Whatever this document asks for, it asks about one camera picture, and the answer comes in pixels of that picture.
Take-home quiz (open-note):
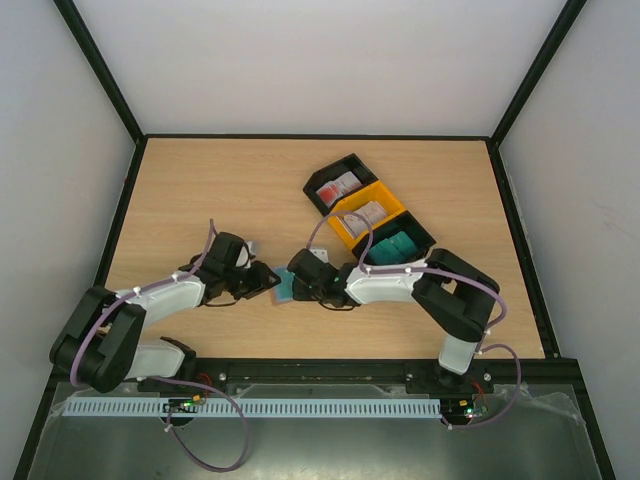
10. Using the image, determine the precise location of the black bin with red cards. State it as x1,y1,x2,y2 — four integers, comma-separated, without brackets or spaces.
303,153,378,215

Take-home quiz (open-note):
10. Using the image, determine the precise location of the yellow plastic bin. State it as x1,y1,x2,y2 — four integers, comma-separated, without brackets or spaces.
328,181,406,249

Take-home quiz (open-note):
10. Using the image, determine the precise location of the red white card stack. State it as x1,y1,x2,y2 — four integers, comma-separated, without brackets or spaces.
316,171,362,207

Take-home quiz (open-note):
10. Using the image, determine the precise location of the left controller board with leds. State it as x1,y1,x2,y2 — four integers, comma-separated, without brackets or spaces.
164,395,207,415

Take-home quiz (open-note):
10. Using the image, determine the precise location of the teal card stack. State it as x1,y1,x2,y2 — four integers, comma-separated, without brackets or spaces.
368,231,419,265

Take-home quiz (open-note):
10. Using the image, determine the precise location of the light blue slotted cable duct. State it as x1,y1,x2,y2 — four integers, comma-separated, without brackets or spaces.
62,397,442,419

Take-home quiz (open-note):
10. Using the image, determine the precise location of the black bin with teal cards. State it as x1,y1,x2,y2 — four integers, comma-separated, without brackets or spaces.
365,211,436,265

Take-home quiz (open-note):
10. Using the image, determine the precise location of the controller board with leds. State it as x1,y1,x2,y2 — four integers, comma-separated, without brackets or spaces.
164,395,207,415
441,399,488,423

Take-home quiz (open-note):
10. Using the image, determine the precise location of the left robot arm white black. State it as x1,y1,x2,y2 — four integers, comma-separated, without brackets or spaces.
49,228,281,393

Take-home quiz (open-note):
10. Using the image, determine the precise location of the right controller board with leds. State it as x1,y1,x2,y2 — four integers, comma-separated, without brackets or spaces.
441,399,488,423

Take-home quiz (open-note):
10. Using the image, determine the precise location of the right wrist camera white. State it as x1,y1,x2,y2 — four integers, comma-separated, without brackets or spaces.
309,247,329,263

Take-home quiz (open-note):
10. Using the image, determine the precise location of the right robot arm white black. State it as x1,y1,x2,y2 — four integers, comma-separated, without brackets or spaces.
287,248,507,392

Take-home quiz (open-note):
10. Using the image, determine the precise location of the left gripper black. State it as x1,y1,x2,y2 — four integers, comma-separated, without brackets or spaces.
223,260,281,300

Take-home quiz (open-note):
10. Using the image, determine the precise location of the black aluminium frame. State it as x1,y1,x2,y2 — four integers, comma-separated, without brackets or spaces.
12,0,619,480

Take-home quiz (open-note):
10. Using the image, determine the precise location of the white pink card stack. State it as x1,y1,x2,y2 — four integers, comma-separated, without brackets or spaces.
340,201,388,238

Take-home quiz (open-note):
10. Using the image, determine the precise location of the brown leather card holder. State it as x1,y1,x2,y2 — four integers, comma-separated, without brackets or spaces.
268,265,301,307

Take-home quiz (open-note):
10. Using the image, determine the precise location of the teal credit card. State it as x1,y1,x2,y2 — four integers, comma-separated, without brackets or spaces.
273,269,295,300

